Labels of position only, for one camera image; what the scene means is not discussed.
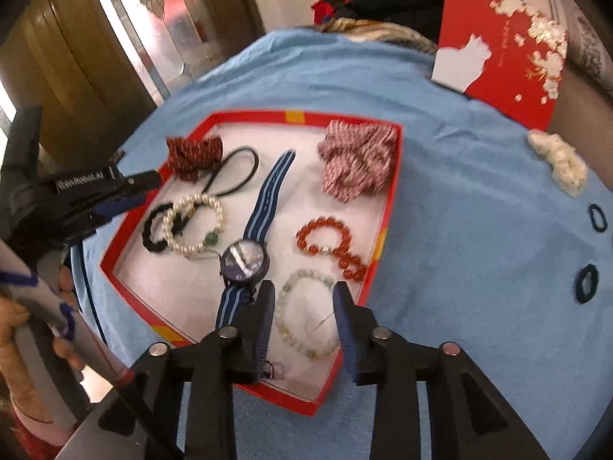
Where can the wooden cabinet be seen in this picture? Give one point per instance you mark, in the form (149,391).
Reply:
(72,67)

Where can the red cardboard box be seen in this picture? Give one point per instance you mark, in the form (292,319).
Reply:
(297,191)

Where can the pile of dark clothes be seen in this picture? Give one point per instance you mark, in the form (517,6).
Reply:
(397,5)

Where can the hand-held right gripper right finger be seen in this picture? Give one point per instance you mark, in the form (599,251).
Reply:
(347,333)

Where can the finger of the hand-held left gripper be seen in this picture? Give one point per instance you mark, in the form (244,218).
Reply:
(139,180)
(117,206)

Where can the brown sofa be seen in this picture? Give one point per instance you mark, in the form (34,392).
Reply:
(582,105)

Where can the person's left hand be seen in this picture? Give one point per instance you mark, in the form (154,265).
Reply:
(10,316)

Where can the blue fleece blanket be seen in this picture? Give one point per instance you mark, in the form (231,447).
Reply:
(479,273)

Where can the tan satin cloth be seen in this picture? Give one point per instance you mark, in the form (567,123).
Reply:
(378,32)

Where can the red plaid scrunchie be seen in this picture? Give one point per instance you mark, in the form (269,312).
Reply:
(354,163)

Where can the cream knotted scrunchie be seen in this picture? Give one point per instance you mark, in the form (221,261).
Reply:
(560,163)

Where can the glass door panel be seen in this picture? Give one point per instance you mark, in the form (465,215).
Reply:
(163,19)

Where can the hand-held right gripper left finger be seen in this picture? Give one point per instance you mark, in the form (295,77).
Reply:
(266,318)

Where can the red floral box lid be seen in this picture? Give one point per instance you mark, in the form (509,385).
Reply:
(503,57)

